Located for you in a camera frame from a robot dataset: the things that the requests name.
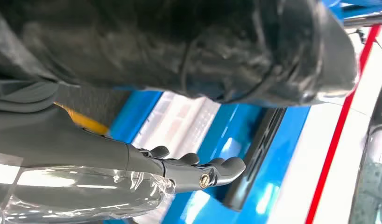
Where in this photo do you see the white car with red stripe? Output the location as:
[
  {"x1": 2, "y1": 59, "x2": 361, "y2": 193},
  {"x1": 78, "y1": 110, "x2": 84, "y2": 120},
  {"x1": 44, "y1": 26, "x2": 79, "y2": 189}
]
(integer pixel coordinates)
[{"x1": 267, "y1": 23, "x2": 382, "y2": 224}]

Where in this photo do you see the white translucent plastic bin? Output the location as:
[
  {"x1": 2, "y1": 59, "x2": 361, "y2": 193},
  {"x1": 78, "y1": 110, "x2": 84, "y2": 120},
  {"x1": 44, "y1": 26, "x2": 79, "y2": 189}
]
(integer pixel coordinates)
[{"x1": 131, "y1": 90, "x2": 222, "y2": 158}]

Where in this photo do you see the blue metal shelf rack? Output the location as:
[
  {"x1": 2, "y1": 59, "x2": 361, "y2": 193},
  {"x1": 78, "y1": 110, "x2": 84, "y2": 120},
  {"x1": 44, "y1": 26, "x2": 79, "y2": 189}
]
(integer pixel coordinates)
[{"x1": 103, "y1": 0, "x2": 382, "y2": 224}]

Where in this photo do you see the black wrinkled glossy cover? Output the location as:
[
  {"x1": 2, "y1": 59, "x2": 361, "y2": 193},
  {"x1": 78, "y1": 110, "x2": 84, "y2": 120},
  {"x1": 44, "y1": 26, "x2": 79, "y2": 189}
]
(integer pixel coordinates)
[{"x1": 0, "y1": 0, "x2": 359, "y2": 108}]

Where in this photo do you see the clear plastic hand cover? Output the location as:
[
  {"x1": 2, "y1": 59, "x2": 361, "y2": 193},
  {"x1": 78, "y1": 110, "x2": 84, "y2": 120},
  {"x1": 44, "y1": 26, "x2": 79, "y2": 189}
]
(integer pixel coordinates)
[{"x1": 0, "y1": 152, "x2": 177, "y2": 224}]

